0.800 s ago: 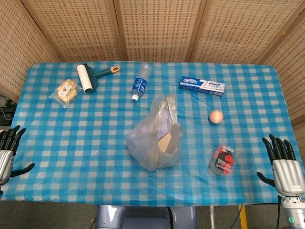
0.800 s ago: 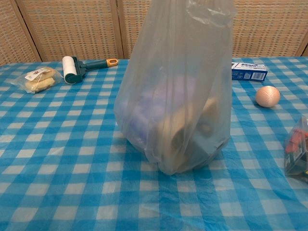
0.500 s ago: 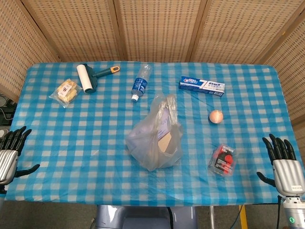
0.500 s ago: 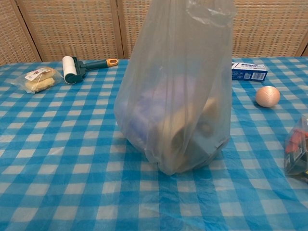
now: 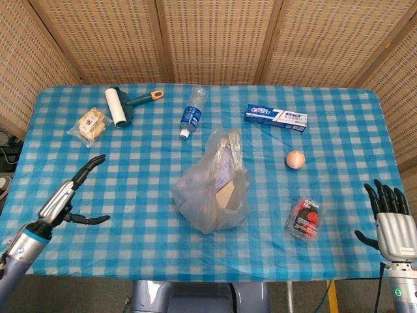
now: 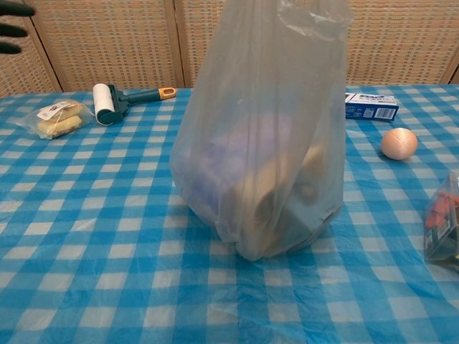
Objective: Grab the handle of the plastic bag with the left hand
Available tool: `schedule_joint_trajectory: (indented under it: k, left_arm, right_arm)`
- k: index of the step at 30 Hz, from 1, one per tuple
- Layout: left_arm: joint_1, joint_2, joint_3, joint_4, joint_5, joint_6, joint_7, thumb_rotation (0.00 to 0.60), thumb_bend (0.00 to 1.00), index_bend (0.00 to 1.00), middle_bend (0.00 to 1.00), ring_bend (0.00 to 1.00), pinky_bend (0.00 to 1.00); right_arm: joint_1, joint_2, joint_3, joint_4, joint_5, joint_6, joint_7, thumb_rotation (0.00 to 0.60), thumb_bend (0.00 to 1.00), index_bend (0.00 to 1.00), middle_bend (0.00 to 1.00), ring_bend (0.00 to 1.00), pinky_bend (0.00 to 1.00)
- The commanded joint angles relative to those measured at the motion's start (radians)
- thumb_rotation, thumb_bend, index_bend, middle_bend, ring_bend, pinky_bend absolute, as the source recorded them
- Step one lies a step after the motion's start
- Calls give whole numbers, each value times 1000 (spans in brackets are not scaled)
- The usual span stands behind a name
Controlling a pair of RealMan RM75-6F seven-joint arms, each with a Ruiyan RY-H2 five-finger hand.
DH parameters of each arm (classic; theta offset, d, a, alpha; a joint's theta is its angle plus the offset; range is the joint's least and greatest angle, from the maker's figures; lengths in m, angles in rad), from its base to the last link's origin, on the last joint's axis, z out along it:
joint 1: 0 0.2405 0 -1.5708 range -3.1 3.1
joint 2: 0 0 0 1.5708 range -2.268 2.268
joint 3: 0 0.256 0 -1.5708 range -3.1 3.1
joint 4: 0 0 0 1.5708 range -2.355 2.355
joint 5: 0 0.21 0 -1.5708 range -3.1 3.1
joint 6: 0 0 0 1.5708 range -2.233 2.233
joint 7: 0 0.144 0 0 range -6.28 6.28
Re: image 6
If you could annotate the woven rattan folding screen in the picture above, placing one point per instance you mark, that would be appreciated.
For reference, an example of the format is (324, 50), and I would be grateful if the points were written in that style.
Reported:
(107, 43)

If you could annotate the blue and white toothpaste box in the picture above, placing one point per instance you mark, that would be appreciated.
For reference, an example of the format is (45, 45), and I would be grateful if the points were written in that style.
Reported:
(373, 106)

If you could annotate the blue white checkered tablecloth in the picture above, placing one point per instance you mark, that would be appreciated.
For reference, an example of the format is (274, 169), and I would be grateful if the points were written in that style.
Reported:
(107, 233)

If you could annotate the clear bag with dark items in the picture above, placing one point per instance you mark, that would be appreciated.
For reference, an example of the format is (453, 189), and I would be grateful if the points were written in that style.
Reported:
(443, 229)

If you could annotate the translucent plastic bag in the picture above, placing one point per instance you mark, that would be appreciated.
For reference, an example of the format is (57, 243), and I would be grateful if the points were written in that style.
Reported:
(258, 150)

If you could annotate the pinkish egg-shaped ball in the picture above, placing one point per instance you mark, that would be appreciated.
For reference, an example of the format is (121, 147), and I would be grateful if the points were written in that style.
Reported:
(399, 143)

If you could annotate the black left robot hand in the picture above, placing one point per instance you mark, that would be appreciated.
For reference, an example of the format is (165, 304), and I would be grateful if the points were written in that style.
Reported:
(10, 30)

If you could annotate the packaged biscuits in clear wrapper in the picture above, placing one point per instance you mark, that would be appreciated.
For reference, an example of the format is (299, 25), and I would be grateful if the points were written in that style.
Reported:
(57, 120)

